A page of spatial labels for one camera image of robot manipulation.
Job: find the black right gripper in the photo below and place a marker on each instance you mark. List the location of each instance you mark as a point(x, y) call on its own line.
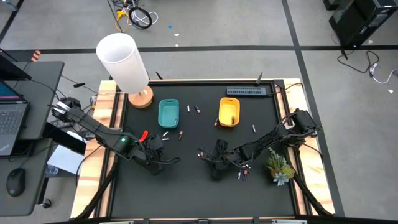
point(220, 154)

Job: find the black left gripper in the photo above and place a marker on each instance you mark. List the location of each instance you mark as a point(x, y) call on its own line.
point(154, 149)

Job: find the slim black copper battery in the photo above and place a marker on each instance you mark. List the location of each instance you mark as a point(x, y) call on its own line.
point(216, 122)

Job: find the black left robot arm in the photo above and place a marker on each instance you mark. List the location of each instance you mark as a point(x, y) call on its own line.
point(93, 126)

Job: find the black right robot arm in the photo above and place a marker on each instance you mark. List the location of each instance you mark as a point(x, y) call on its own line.
point(267, 140)

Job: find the red clip on arm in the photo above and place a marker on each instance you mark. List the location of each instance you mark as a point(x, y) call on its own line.
point(144, 136)

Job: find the teal plastic bin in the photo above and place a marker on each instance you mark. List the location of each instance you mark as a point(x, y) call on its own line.
point(168, 109)

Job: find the green succulent plant pot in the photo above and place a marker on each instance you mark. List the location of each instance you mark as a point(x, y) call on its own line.
point(280, 168)

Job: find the yellow plastic bin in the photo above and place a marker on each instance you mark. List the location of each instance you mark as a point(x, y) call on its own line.
point(228, 110)

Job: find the light wooden table board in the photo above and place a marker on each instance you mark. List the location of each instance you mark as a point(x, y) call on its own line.
point(105, 93)

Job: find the white box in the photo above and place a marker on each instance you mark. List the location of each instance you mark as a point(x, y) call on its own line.
point(65, 158)

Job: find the black antenna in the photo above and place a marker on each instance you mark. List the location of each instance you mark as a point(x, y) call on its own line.
point(259, 78)
point(159, 75)

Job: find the white lamp with wooden base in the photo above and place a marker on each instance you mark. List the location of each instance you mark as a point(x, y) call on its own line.
point(122, 62)

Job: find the black caster wheel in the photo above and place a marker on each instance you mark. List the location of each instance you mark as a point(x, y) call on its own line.
point(46, 203)

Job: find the black side desk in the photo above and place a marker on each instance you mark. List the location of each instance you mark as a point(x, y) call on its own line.
point(40, 93)

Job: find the black computer mouse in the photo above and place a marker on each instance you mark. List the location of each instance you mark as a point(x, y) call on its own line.
point(15, 182)

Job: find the black laptop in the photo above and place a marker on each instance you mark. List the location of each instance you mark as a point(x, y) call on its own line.
point(12, 118)

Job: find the orange black striped block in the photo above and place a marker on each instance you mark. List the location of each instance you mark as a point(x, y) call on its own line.
point(36, 55)

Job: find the black monitor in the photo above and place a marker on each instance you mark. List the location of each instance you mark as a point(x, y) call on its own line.
point(9, 67)

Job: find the black computer tower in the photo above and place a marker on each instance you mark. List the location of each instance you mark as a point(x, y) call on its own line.
point(363, 18)

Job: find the black table-level camera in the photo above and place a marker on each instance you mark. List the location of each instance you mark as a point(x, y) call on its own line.
point(202, 221)

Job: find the black frame strut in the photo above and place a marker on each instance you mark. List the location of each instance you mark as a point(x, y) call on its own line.
point(99, 193)
point(311, 196)

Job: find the silver frame bracket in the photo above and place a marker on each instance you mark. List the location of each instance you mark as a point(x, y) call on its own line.
point(289, 221)
point(116, 222)

